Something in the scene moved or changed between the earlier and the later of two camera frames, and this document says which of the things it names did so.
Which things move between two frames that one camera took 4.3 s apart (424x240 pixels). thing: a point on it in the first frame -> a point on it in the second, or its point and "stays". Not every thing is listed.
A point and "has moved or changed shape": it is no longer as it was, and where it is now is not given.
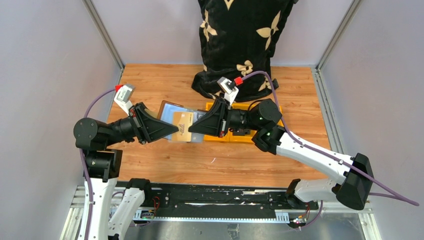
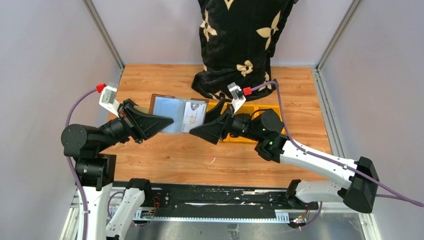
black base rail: [222, 196] stays
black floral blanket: [237, 38] stays
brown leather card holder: [181, 117] has moved or changed shape
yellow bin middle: [242, 138] stays
